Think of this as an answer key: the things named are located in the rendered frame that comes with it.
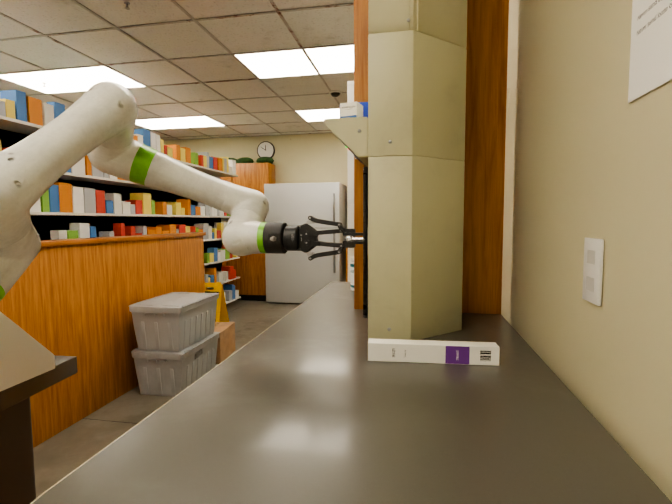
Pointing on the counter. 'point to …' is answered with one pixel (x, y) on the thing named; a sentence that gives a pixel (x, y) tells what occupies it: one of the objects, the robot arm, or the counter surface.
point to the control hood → (352, 134)
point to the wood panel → (473, 234)
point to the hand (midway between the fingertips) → (355, 238)
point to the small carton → (351, 110)
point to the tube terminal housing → (415, 185)
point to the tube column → (421, 18)
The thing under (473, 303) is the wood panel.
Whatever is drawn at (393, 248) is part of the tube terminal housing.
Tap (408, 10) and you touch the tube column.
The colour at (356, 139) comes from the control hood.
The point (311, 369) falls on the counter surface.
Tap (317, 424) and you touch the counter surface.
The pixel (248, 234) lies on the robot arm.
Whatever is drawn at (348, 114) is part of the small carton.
